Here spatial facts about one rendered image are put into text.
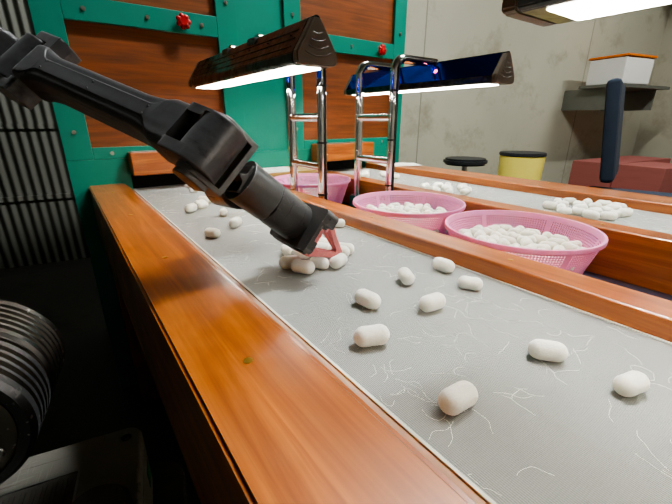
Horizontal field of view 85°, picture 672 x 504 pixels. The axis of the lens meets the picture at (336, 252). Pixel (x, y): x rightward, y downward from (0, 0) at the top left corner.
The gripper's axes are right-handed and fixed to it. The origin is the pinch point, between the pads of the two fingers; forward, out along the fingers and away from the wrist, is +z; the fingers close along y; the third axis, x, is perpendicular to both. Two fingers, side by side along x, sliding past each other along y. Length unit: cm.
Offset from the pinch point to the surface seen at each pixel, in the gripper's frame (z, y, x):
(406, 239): 11.0, -1.7, -9.2
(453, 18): 150, 209, -274
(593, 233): 31.6, -20.9, -27.8
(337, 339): -8.7, -17.8, 9.8
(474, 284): 6.4, -19.7, -4.7
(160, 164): -9, 84, -1
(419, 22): 125, 217, -244
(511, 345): 1.5, -29.1, 1.1
